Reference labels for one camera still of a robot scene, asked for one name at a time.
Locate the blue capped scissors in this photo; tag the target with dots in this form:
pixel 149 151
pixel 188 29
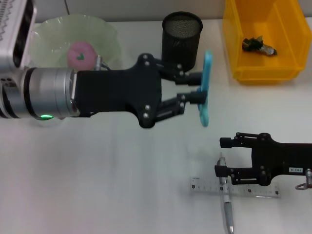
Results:
pixel 207 65

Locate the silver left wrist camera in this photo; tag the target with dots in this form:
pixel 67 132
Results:
pixel 14 31

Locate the green plastic wrapper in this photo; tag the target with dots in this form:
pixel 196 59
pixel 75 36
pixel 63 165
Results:
pixel 258 46

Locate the silver white pen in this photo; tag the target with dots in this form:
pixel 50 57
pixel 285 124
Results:
pixel 228 207

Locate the pink toy peach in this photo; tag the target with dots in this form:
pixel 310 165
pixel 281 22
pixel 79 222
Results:
pixel 80 52

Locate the green wavy glass fruit plate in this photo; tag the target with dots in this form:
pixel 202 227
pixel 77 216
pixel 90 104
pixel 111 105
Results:
pixel 104 36

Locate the transparent plastic ruler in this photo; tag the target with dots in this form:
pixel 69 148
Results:
pixel 248 192

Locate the yellow plastic bin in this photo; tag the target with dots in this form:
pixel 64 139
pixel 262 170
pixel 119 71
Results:
pixel 253 68

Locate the black mesh pen holder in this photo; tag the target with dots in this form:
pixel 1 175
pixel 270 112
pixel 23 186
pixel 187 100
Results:
pixel 181 36

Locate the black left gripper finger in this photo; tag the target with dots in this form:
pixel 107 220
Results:
pixel 195 97

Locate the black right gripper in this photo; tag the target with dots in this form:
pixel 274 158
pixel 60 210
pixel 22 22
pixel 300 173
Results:
pixel 287 158

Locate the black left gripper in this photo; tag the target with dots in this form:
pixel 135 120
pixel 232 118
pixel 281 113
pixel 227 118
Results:
pixel 117 92

